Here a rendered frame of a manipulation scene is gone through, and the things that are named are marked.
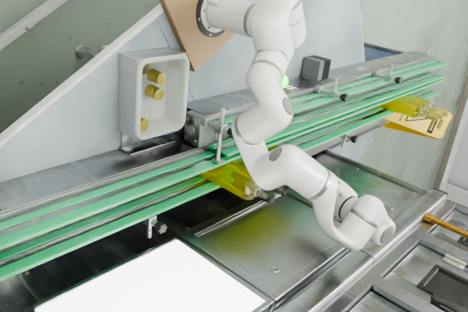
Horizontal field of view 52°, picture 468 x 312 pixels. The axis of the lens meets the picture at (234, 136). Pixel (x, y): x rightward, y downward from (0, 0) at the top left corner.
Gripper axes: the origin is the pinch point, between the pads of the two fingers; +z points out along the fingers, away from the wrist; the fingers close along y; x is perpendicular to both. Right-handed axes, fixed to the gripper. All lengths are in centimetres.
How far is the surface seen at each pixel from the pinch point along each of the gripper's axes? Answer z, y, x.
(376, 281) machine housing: -28.4, -14.9, -1.0
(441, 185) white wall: 252, -238, -531
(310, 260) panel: -16.3, -12.6, 11.9
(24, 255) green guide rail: 3, -4, 79
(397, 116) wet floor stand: 173, -72, -275
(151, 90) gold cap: 27, 23, 41
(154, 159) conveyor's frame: 18.9, 5.8, 42.5
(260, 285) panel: -19.1, -12.1, 30.8
